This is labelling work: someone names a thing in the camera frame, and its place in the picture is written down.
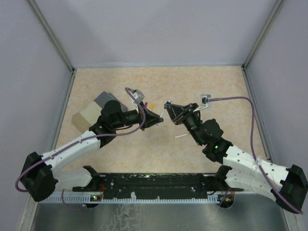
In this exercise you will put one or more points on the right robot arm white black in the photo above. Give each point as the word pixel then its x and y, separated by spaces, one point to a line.
pixel 287 186

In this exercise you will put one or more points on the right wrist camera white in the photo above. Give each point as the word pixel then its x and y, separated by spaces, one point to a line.
pixel 205 102

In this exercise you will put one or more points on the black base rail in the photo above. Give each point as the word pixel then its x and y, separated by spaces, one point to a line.
pixel 152 186

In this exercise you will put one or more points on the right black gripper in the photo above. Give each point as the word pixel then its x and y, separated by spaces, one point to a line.
pixel 178 113

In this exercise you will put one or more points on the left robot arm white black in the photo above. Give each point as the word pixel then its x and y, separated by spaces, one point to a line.
pixel 43 174

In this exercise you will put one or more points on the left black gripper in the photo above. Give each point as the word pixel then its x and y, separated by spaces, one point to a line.
pixel 152 119

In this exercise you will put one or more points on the folded grey beige cloth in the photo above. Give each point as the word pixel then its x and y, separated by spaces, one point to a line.
pixel 88 116

